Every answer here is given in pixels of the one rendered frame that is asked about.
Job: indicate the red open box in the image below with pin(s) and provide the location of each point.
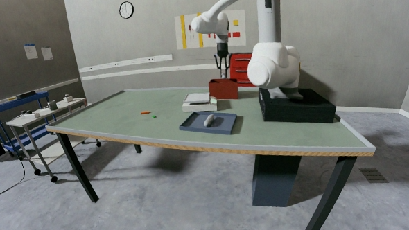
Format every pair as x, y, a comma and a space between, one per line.
224, 88

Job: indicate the white digital scale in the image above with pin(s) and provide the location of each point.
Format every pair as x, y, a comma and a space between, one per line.
199, 102

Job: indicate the grey gas cylinder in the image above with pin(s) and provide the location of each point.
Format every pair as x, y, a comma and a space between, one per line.
209, 120

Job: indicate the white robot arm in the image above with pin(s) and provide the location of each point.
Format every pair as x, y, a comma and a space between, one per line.
269, 67

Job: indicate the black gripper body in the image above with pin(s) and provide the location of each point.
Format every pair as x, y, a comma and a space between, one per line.
222, 48

